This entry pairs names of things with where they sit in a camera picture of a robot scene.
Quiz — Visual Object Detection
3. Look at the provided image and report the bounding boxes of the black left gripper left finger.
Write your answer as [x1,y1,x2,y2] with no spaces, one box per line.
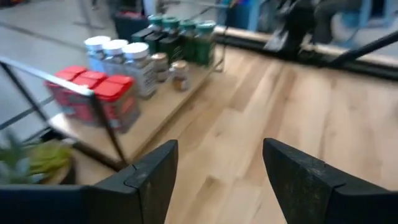
[0,139,179,224]

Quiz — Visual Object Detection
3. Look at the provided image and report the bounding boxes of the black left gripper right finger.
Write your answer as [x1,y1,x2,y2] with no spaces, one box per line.
[262,138,398,224]

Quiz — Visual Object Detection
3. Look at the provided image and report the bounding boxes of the potted succulent plant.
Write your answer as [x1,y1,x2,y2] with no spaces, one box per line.
[0,130,77,186]

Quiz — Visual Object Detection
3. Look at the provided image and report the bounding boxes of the wooden shelf with black frame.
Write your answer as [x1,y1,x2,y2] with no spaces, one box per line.
[0,30,226,172]

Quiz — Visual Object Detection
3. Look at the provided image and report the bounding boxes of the black metal table frame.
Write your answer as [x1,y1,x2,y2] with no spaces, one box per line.
[214,26,398,81]

